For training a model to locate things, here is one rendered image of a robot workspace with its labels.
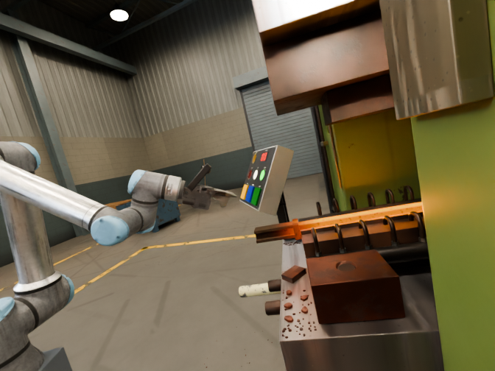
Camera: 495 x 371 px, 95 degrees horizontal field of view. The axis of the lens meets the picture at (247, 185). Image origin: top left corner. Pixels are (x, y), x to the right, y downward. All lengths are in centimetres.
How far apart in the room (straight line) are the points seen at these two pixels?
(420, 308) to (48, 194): 93
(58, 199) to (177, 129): 944
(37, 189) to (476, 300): 97
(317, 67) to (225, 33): 951
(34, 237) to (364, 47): 124
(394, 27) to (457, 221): 18
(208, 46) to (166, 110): 300
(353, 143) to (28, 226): 121
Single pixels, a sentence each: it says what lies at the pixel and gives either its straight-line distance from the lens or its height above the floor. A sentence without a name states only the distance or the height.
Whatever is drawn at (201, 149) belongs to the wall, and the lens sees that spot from 968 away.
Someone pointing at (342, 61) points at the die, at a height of 130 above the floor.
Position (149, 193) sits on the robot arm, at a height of 113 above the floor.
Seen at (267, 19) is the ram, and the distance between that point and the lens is 43.
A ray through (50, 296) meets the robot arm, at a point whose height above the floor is 81.
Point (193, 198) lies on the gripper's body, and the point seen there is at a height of 108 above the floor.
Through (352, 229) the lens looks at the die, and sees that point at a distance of 52.
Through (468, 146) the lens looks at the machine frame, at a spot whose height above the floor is 115.
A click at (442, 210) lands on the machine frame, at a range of 29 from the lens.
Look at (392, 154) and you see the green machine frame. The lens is 75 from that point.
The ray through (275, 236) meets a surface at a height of 99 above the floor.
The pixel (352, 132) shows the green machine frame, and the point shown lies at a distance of 72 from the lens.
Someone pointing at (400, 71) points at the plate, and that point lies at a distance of 27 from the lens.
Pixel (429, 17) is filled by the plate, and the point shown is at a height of 125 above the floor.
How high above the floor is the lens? 118
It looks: 7 degrees down
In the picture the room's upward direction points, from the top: 13 degrees counter-clockwise
